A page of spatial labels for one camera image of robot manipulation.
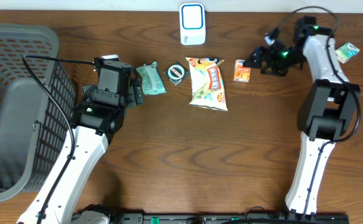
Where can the grey plastic shopping basket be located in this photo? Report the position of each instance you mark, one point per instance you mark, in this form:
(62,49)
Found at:
(36,95)

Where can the teal tissue pack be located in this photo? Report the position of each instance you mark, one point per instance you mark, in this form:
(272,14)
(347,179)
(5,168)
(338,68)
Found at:
(346,52)

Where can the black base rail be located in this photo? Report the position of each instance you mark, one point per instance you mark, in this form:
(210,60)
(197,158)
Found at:
(250,217)

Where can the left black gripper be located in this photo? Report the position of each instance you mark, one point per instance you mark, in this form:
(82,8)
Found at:
(137,96)

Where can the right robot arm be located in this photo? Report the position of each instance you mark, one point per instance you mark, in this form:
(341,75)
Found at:
(327,111)

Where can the orange tissue pack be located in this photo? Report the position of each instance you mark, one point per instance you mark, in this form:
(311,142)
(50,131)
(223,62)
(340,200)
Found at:
(241,73)

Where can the yellow snack bag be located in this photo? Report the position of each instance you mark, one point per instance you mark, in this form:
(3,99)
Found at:
(207,83)

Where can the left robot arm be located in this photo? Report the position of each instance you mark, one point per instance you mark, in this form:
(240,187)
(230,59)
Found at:
(91,127)

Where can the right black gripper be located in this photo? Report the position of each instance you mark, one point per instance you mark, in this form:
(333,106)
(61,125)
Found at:
(271,60)

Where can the dark green round-label box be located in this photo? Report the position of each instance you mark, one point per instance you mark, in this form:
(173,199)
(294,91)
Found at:
(176,73)

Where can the pale teal wet-wipe pack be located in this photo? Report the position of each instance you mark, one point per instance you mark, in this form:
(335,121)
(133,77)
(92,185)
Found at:
(152,83)

